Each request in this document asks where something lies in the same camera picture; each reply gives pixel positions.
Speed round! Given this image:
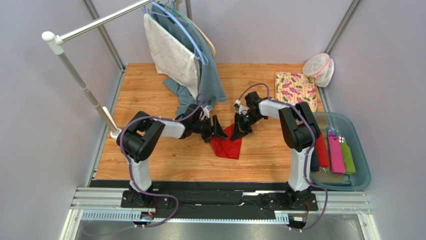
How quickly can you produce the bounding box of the white clothes rack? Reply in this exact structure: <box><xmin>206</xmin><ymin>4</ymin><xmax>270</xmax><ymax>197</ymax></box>
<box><xmin>41</xmin><ymin>0</ymin><xmax>152</xmax><ymax>139</ymax></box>

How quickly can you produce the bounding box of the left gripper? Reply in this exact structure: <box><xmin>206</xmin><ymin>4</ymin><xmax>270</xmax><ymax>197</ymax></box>
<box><xmin>191</xmin><ymin>115</ymin><xmax>228</xmax><ymax>143</ymax></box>

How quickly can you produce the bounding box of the blue-grey shirt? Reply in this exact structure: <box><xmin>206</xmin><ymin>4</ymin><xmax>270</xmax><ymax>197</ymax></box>
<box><xmin>147</xmin><ymin>5</ymin><xmax>227</xmax><ymax>115</ymax></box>

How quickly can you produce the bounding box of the white mesh laundry bag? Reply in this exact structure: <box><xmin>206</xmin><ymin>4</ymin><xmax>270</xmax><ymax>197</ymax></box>
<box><xmin>302</xmin><ymin>53</ymin><xmax>335</xmax><ymax>88</ymax></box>

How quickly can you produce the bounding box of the floral placemat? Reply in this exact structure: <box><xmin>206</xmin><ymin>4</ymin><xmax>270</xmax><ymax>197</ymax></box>
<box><xmin>274</xmin><ymin>71</ymin><xmax>319</xmax><ymax>112</ymax></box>

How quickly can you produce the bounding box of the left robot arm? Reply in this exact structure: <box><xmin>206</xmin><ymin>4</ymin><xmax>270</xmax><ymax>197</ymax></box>
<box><xmin>116</xmin><ymin>104</ymin><xmax>228</xmax><ymax>208</ymax></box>

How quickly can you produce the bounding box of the blue plastic hanger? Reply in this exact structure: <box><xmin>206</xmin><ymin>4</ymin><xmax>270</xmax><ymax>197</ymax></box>
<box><xmin>150</xmin><ymin>1</ymin><xmax>209</xmax><ymax>66</ymax></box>

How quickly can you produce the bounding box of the wooden hanger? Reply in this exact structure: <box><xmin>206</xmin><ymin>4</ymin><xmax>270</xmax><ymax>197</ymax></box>
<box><xmin>175</xmin><ymin>0</ymin><xmax>217</xmax><ymax>58</ymax></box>

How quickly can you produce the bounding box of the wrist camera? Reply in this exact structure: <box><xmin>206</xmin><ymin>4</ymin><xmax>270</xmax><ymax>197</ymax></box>
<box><xmin>234</xmin><ymin>99</ymin><xmax>249</xmax><ymax>115</ymax></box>
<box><xmin>200</xmin><ymin>105</ymin><xmax>213</xmax><ymax>120</ymax></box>

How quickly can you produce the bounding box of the teal plastic bin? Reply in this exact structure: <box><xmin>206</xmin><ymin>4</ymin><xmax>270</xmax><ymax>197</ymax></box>
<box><xmin>308</xmin><ymin>112</ymin><xmax>371</xmax><ymax>191</ymax></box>

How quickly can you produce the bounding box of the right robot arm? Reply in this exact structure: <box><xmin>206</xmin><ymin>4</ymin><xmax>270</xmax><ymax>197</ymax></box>
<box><xmin>231</xmin><ymin>91</ymin><xmax>320</xmax><ymax>209</ymax></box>

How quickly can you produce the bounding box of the red napkin in bin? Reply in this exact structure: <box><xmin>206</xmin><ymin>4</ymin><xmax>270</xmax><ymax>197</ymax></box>
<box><xmin>315</xmin><ymin>133</ymin><xmax>330</xmax><ymax>168</ymax></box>

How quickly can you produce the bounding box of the red paper napkin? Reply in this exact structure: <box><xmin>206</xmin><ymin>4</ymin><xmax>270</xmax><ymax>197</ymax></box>
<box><xmin>210</xmin><ymin>124</ymin><xmax>242</xmax><ymax>160</ymax></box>

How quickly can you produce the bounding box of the green hanger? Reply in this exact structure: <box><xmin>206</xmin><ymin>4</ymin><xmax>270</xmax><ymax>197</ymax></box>
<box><xmin>157</xmin><ymin>0</ymin><xmax>193</xmax><ymax>24</ymax></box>

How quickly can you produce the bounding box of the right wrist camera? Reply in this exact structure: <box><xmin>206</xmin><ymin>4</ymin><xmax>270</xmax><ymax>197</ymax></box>
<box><xmin>234</xmin><ymin>99</ymin><xmax>249</xmax><ymax>115</ymax></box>

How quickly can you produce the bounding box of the white towel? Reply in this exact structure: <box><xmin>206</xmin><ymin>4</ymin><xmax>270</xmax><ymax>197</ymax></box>
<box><xmin>143</xmin><ymin>14</ymin><xmax>200</xmax><ymax>98</ymax></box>

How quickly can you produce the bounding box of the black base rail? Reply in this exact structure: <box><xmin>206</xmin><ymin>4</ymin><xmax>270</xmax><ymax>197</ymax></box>
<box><xmin>112</xmin><ymin>179</ymin><xmax>319</xmax><ymax>221</ymax></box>

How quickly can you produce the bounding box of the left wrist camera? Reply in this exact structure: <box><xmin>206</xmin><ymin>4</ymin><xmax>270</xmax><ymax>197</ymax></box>
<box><xmin>200</xmin><ymin>105</ymin><xmax>213</xmax><ymax>120</ymax></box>

